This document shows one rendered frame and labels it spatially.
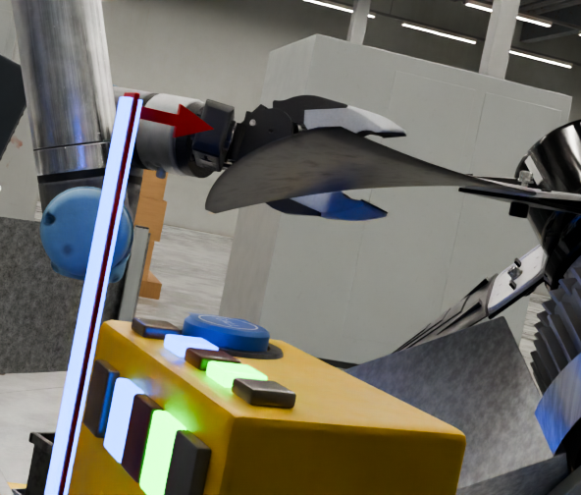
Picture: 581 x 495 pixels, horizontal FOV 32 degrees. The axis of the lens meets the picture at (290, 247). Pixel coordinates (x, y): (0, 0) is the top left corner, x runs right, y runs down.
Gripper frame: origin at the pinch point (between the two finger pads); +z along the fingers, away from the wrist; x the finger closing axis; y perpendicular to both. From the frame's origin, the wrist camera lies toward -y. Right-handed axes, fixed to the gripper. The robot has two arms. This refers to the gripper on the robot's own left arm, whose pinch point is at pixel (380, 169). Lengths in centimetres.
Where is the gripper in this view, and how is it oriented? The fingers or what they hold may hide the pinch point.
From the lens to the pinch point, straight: 86.3
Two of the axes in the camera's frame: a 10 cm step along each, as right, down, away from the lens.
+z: 8.8, 2.0, -4.3
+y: 4.1, 1.4, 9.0
